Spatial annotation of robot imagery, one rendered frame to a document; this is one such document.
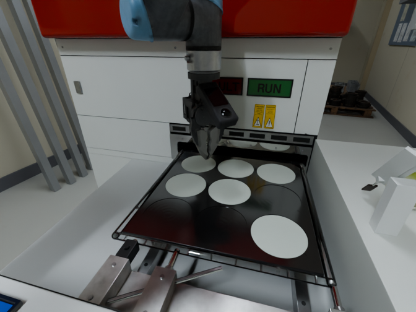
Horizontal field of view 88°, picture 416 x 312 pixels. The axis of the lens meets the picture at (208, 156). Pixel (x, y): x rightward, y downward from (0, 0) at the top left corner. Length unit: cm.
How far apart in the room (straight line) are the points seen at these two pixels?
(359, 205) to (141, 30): 46
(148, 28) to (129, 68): 35
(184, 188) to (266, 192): 19
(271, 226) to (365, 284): 16
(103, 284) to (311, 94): 60
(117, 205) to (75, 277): 20
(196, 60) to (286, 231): 37
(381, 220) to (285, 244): 14
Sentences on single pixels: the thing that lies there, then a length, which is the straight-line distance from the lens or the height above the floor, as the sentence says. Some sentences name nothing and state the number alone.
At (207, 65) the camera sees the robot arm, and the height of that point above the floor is 117.
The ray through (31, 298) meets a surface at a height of 96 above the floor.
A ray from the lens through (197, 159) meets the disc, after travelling 65.
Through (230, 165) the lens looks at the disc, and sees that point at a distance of 62.
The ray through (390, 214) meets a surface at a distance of 39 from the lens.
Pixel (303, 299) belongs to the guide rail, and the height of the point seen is 85.
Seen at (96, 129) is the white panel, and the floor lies 93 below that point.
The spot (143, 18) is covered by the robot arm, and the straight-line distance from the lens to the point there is 41.
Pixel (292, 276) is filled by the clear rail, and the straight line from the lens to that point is 39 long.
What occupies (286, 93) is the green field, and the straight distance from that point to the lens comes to 64.
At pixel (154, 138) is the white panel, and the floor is 91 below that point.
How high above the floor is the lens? 121
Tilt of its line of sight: 28 degrees down
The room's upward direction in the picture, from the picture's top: straight up
